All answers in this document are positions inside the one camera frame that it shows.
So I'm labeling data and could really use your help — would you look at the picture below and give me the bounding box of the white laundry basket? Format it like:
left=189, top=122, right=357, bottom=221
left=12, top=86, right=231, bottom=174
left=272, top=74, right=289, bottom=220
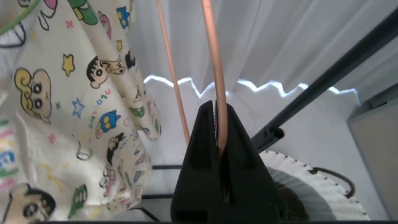
left=259, top=150, right=371, bottom=222

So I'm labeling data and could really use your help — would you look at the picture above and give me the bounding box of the black clothes rack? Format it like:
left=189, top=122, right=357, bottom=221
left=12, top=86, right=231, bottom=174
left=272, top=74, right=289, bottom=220
left=129, top=7, right=398, bottom=222

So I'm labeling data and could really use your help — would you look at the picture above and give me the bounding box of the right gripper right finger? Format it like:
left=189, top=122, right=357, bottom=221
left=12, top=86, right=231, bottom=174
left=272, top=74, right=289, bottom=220
left=222, top=104, right=287, bottom=223

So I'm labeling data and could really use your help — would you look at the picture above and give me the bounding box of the cream printed garment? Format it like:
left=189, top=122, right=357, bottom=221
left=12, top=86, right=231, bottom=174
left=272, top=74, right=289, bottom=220
left=0, top=0, right=162, bottom=222

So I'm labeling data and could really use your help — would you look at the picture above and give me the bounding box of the white curtain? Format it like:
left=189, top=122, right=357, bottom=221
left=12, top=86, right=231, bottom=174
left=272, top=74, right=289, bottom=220
left=127, top=0, right=398, bottom=103

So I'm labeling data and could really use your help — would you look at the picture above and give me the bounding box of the pink clothes hanger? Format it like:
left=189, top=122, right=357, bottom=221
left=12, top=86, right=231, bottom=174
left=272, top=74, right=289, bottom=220
left=155, top=0, right=229, bottom=156

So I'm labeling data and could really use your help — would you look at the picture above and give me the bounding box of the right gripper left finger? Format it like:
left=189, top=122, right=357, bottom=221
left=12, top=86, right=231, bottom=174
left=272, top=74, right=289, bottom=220
left=170, top=100, right=225, bottom=223

